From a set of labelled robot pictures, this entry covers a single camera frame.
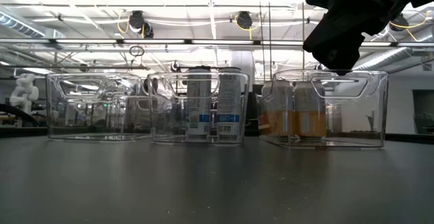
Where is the clear plastic bin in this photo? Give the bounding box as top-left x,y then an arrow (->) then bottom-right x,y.
45,73 -> 153,141
147,71 -> 252,145
256,69 -> 390,149

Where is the orange and white soda can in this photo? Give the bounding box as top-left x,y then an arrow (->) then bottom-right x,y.
293,80 -> 328,141
260,79 -> 294,139

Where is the blue and white soda can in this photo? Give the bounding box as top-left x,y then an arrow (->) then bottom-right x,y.
185,66 -> 214,139
216,67 -> 243,141

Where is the white pillar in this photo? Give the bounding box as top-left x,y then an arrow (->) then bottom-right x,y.
229,50 -> 256,82

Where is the long ceiling light bar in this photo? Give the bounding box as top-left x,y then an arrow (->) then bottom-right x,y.
0,38 -> 434,48

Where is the grey ceiling pipe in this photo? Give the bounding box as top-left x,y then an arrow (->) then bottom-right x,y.
0,64 -> 151,71

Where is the grey ventilation duct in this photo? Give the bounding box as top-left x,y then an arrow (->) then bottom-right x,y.
359,45 -> 434,71
0,12 -> 65,41

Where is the black ceiling cable reel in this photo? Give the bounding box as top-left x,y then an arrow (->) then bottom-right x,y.
235,10 -> 254,31
389,12 -> 410,32
127,10 -> 155,39

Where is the dark wall panel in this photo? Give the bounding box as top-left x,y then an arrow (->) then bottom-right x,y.
412,90 -> 434,135

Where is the hanging cable ring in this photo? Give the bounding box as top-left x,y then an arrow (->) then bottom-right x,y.
128,45 -> 146,58

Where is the black hoop cable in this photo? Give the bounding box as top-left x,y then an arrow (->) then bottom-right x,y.
0,102 -> 41,128

